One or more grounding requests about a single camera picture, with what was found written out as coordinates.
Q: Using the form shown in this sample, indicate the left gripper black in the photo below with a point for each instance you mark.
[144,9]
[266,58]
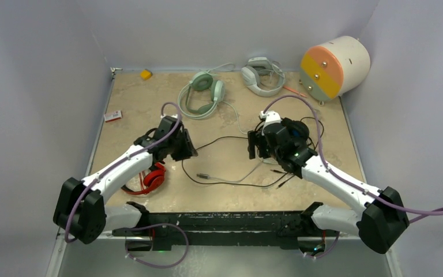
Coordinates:
[187,150]

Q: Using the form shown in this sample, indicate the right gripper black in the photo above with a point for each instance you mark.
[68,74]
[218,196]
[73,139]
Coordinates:
[256,136]

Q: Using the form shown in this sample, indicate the red headphones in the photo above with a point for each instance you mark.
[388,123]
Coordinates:
[150,180]

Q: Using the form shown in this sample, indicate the black blue headphones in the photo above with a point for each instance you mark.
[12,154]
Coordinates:
[296,128]

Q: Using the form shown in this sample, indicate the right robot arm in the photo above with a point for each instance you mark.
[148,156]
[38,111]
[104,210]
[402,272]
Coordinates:
[376,216]

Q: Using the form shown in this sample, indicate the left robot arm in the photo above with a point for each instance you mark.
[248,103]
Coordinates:
[80,209]

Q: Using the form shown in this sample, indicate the white grey headphones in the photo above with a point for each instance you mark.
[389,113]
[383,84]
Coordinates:
[259,68]

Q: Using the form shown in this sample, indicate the mint green headphones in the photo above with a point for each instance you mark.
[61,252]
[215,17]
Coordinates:
[203,85]

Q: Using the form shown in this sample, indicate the orange pen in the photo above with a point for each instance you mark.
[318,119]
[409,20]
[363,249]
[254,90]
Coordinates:
[295,91]

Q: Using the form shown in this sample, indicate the red white small card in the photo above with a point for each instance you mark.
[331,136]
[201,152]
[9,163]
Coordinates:
[113,116]

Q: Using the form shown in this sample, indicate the yellow small block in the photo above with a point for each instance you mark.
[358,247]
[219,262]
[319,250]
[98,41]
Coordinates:
[145,74]

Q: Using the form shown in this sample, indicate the round pastel drawer cabinet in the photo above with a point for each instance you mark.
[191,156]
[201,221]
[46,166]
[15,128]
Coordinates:
[333,68]

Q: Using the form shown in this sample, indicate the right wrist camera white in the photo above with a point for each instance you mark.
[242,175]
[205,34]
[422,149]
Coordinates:
[268,118]

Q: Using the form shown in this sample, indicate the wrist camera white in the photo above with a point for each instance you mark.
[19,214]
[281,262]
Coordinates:
[176,116]
[268,118]

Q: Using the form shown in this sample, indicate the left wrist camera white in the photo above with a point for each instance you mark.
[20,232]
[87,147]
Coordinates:
[176,116]

